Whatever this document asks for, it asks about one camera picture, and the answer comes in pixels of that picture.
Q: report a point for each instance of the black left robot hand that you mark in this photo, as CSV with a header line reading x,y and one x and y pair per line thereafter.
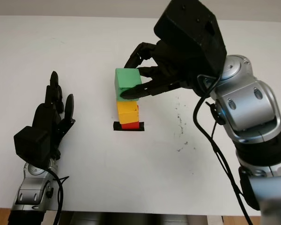
x,y
46,117

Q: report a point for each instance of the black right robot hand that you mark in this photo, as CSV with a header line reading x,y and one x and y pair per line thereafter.
x,y
168,72

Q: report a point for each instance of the green cube block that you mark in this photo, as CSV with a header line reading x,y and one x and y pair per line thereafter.
x,y
127,78

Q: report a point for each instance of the yellow cube block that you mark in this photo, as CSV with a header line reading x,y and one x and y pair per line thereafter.
x,y
127,112

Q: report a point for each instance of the red cube block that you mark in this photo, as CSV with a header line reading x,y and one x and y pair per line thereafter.
x,y
130,126

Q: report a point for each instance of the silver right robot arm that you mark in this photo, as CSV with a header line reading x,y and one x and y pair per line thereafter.
x,y
255,105

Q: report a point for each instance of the black tape strip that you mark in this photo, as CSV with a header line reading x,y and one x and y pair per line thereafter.
x,y
116,126

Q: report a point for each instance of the dark robot torso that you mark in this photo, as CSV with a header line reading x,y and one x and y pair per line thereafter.
x,y
131,219

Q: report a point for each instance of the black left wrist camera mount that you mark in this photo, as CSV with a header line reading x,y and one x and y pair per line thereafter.
x,y
31,145

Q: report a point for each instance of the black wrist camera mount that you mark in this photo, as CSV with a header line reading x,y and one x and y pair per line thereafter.
x,y
31,145
189,28

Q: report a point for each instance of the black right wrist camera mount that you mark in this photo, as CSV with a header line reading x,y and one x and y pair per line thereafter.
x,y
189,28

